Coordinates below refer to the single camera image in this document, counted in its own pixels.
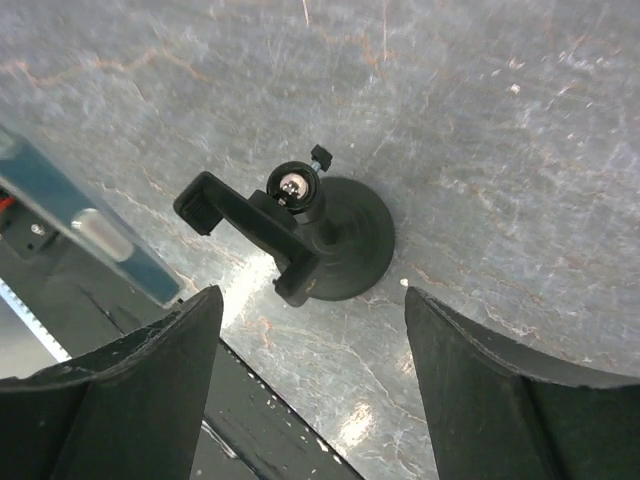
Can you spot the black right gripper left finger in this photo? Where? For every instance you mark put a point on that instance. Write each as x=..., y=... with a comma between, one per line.
x=131, y=409

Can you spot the grey slotted cable duct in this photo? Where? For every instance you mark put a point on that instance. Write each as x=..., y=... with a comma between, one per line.
x=35, y=326

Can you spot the black smartphone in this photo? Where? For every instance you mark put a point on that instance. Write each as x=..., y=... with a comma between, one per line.
x=82, y=215

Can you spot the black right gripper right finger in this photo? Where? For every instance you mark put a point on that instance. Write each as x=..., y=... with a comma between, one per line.
x=499, y=409

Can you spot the black phone stand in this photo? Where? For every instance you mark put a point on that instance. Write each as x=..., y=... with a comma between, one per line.
x=332, y=238

